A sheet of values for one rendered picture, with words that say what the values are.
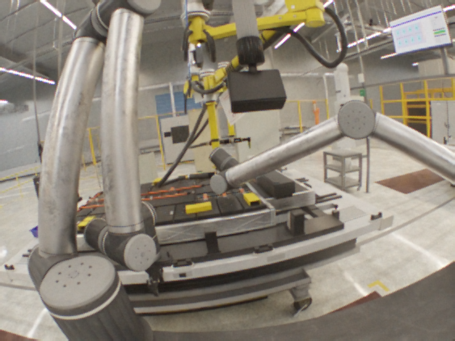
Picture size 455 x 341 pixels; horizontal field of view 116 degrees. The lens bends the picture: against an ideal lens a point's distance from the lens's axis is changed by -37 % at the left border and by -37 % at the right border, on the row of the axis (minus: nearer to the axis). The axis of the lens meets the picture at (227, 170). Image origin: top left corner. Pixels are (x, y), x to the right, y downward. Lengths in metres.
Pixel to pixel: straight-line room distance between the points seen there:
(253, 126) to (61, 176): 5.67
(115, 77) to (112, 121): 0.11
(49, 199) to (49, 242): 0.12
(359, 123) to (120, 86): 0.77
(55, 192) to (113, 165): 0.23
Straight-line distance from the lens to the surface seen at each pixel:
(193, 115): 5.97
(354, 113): 0.86
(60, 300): 0.49
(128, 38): 0.65
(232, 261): 1.19
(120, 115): 0.57
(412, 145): 1.13
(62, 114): 0.73
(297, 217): 1.23
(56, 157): 0.70
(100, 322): 0.51
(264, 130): 6.19
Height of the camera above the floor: 1.52
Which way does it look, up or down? 12 degrees down
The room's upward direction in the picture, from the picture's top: 7 degrees counter-clockwise
